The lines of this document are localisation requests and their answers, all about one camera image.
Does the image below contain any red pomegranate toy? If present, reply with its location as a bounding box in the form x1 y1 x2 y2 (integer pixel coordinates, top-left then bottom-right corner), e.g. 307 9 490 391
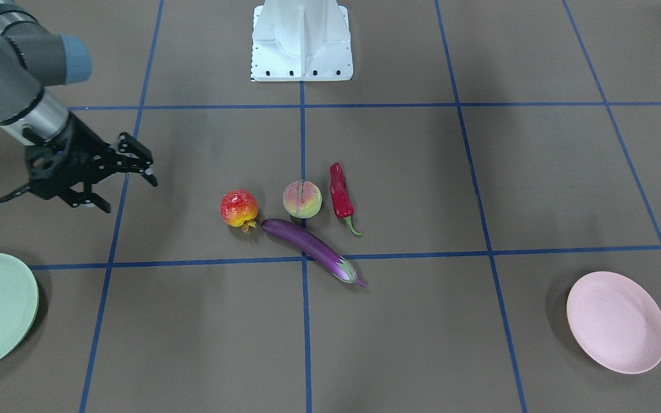
219 190 259 233

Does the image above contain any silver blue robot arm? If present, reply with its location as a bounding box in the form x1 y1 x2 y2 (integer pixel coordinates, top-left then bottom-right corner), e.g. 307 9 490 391
0 1 158 213

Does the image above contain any purple eggplant toy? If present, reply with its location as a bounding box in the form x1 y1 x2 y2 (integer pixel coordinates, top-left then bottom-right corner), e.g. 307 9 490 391
260 219 367 288

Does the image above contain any white pedestal column base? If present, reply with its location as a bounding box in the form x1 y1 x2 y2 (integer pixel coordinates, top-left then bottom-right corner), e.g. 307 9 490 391
250 1 354 82

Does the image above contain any peach toy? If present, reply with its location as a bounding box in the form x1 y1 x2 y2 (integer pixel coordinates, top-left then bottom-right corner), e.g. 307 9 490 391
282 180 322 219

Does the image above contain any red chili pepper toy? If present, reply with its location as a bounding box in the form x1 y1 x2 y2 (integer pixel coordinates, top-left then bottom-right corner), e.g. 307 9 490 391
329 162 364 237

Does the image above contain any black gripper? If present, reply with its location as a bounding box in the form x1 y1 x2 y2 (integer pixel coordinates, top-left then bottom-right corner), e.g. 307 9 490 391
25 112 158 214

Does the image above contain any pink plate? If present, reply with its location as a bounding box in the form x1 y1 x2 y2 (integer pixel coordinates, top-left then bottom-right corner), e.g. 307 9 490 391
566 271 661 375

